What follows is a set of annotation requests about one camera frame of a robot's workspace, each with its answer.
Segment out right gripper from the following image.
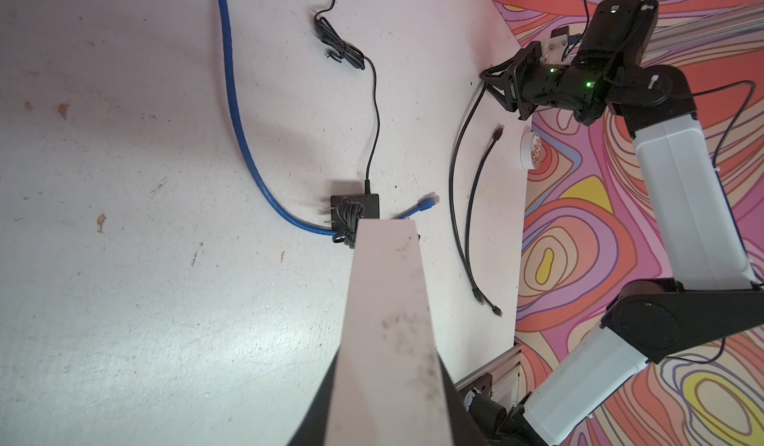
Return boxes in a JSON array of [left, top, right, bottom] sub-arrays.
[[479, 41, 609, 126]]

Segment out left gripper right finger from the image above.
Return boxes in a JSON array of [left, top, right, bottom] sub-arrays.
[[438, 358, 487, 446]]

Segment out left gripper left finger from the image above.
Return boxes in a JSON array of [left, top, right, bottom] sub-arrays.
[[288, 354, 338, 446]]

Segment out white network switch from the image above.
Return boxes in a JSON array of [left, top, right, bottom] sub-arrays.
[[324, 219, 453, 445]]

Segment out long black cable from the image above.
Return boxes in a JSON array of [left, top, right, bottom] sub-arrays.
[[446, 81, 487, 307]]

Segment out black power adapter with cable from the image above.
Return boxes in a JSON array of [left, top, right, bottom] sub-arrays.
[[312, 0, 382, 220]]

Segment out small black adapter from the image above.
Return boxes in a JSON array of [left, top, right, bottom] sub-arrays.
[[332, 197, 365, 249]]

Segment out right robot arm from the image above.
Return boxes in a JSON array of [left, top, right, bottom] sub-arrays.
[[513, 2, 763, 445]]

